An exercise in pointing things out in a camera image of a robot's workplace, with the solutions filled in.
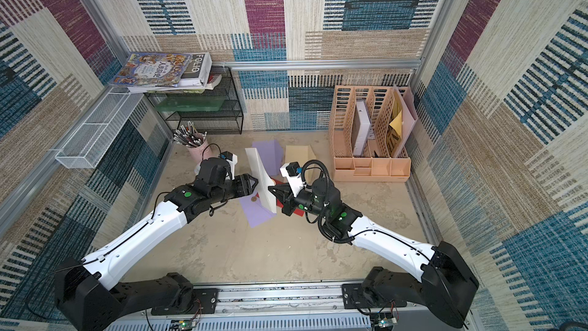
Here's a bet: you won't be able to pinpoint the red envelope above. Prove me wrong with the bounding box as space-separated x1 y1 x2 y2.
255 178 306 216

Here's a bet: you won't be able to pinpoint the green folder on shelf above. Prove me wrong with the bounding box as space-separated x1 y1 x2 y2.
156 97 226 113

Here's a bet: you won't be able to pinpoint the Folio book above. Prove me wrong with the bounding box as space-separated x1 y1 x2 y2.
125 52 223 93

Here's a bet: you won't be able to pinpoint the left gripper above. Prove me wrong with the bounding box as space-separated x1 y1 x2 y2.
208 172 260 205

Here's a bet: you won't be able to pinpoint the white wire basket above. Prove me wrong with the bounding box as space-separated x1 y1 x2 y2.
55 87 142 169

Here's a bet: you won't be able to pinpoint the yellow paper sheet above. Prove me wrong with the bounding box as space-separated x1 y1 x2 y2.
389 110 404 139

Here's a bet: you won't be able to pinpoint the cream envelope with seal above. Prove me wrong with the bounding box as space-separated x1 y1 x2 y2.
284 145 320 184

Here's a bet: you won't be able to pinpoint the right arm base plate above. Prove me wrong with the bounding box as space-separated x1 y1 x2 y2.
341 282 408 310

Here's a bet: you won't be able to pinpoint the lilac envelope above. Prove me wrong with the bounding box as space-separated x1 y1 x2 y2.
252 139 284 176
239 195 276 228

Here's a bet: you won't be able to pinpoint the pink pen cup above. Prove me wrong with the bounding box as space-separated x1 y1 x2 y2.
188 141 216 165

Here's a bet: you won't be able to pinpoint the white box in organizer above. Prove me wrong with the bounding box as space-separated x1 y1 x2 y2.
351 100 371 157

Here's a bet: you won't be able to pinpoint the pink folder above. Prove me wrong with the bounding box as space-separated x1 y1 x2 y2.
393 87 418 158

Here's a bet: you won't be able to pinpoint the brown wanted poster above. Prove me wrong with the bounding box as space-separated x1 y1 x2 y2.
386 97 403 157

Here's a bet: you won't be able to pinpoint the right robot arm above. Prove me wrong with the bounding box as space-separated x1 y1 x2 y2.
266 159 479 329

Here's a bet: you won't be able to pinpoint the pens in cup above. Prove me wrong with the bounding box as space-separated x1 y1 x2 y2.
173 121 207 148

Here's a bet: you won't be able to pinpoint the colourful picture book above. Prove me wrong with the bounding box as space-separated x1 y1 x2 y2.
109 52 192 87

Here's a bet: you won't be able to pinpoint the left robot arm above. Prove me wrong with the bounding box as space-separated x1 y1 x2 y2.
55 157 260 330

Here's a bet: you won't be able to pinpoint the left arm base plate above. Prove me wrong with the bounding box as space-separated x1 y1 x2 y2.
150 287 219 316

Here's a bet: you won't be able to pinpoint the black wire shelf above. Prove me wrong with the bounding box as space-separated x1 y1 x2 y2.
146 67 244 135

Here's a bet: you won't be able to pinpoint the white envelope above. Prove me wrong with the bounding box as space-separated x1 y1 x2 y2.
245 147 277 214

